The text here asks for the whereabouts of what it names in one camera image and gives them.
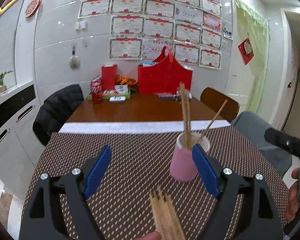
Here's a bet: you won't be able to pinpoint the green curtain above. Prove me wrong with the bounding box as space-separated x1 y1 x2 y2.
234 0 269 113

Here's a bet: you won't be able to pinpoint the black jacket on chair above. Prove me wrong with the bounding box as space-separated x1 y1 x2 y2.
32 84 84 146

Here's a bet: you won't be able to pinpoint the red round hanging ornament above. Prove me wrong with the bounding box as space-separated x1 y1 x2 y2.
25 0 40 18

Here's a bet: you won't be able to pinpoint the pink paper cup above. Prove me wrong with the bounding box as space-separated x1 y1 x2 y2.
170 132 200 182

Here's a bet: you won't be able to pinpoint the person left hand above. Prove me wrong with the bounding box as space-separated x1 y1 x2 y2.
135 232 161 240

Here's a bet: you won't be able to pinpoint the grey cloth on chair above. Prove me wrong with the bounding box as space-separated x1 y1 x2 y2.
231 111 292 178

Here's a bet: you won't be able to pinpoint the white black sideboard cabinet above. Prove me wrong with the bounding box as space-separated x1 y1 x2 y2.
0 82 44 200

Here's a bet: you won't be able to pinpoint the green flat box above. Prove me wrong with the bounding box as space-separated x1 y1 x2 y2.
87 85 130 100

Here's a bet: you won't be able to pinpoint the brown wooden chair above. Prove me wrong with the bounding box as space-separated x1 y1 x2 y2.
200 87 239 122

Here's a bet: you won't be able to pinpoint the orange snack packets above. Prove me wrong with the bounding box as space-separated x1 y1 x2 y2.
116 75 138 86

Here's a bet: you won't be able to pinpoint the white phone on table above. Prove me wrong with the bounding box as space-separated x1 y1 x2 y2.
109 96 126 103

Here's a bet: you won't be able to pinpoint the red gift bag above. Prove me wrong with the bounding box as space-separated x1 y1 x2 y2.
138 46 193 95

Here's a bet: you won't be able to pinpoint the wooden chopstick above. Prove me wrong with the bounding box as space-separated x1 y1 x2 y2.
153 190 173 239
196 99 228 144
157 186 179 239
179 82 191 150
149 191 165 239
165 194 186 240

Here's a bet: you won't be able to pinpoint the red diamond wall decoration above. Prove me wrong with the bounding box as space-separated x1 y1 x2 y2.
238 38 254 65

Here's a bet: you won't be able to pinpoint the clear snack bag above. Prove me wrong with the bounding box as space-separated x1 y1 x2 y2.
174 88 192 101

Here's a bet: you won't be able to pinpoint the person right hand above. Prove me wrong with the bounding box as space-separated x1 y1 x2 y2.
285 167 300 221

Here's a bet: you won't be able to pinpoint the red cola can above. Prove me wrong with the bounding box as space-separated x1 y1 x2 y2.
90 75 103 103

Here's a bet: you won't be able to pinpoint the small red gift box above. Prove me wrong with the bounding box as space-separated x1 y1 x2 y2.
101 64 117 90

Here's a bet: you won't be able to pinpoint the brown polka dot tablecloth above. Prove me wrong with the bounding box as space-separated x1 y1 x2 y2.
27 126 288 239

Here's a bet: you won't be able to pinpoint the round hanging wall brush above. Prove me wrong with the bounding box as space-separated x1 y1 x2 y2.
69 46 80 69

